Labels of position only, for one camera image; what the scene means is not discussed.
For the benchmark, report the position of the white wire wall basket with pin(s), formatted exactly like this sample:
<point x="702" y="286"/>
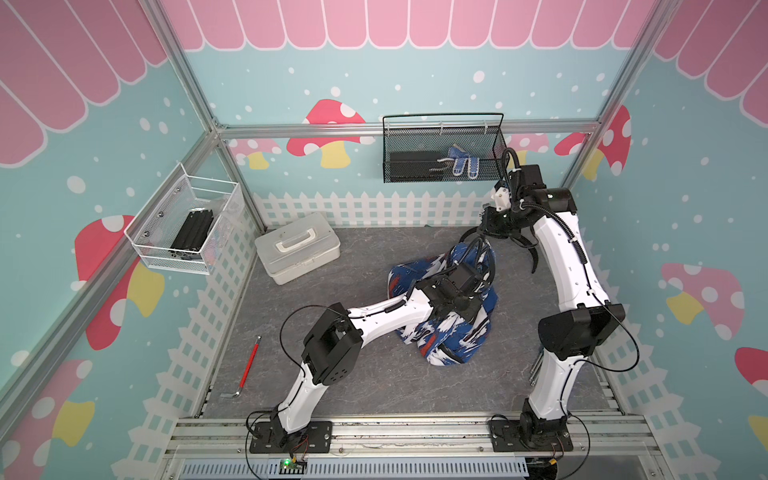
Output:
<point x="153" y="230"/>

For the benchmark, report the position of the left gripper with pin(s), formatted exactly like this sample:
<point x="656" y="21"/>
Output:
<point x="468" y="313"/>

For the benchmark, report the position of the white plastic case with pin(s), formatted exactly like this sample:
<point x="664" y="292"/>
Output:
<point x="298" y="248"/>

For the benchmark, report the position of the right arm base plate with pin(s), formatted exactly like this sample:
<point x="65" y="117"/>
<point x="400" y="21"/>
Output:
<point x="549" y="437"/>

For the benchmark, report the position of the black box in white basket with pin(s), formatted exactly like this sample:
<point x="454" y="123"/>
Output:
<point x="192" y="235"/>

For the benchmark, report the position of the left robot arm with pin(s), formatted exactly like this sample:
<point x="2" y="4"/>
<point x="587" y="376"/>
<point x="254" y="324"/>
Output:
<point x="332" y="346"/>

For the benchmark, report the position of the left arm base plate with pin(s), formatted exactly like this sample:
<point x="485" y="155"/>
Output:
<point x="272" y="438"/>

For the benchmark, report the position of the blue patterned trousers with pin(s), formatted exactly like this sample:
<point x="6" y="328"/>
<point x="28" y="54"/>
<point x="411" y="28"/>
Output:
<point x="451" y="341"/>

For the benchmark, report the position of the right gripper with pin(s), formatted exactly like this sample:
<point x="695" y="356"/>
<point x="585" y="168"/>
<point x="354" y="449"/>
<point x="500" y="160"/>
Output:
<point x="488" y="223"/>

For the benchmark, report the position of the blue white item in basket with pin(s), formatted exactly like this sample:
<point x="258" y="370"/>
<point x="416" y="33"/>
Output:
<point x="460" y="163"/>

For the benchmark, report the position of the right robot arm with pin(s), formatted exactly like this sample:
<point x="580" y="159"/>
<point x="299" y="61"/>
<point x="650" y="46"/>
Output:
<point x="546" y="222"/>

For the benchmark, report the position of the black mesh wall basket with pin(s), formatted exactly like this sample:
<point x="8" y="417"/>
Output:
<point x="478" y="133"/>

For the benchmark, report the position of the hex key set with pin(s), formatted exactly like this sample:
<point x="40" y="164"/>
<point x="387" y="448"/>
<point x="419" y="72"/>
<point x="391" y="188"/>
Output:
<point x="536" y="368"/>

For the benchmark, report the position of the green circuit board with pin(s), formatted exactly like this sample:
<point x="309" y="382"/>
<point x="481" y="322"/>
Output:
<point x="292" y="466"/>

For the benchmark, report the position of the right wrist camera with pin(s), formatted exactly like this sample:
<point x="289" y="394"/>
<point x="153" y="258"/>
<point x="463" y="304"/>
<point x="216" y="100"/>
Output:
<point x="515" y="185"/>

